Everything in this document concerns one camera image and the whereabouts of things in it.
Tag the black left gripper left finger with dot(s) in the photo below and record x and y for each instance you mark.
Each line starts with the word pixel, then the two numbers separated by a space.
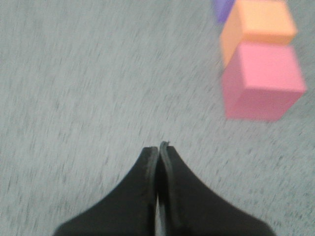
pixel 128 210

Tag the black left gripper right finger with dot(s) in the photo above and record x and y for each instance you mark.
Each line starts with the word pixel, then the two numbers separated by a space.
pixel 190 208

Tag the orange foam cube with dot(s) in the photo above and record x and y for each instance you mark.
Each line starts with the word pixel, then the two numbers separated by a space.
pixel 262 21

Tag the pink foam cube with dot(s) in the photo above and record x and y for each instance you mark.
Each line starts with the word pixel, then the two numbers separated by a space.
pixel 261 82

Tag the purple foam cube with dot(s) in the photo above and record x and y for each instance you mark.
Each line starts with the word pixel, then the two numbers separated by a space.
pixel 222 9

